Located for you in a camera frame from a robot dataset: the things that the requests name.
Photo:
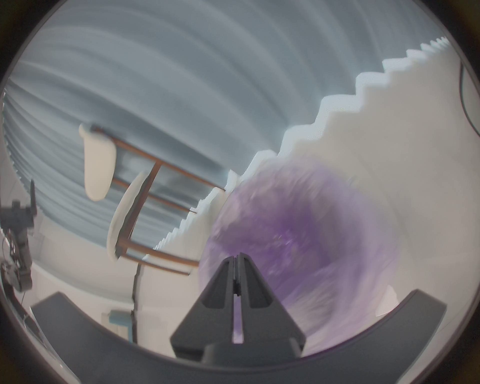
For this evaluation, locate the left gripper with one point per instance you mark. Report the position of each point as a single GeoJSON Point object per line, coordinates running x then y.
{"type": "Point", "coordinates": [22, 217]}

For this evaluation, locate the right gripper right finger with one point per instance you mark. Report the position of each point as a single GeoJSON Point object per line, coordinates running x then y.
{"type": "Point", "coordinates": [266, 318]}

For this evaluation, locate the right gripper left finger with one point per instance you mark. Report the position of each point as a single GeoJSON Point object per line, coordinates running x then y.
{"type": "Point", "coordinates": [210, 318]}

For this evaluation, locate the purple plastic bag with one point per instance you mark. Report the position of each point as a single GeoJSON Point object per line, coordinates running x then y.
{"type": "Point", "coordinates": [300, 232]}

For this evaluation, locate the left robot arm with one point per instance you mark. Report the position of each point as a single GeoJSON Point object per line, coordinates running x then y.
{"type": "Point", "coordinates": [17, 262]}

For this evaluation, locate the white padded wooden chair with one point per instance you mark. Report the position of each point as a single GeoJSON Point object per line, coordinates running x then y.
{"type": "Point", "coordinates": [99, 165]}

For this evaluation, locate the pale blue curtain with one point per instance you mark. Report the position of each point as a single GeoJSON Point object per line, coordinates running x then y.
{"type": "Point", "coordinates": [168, 75]}

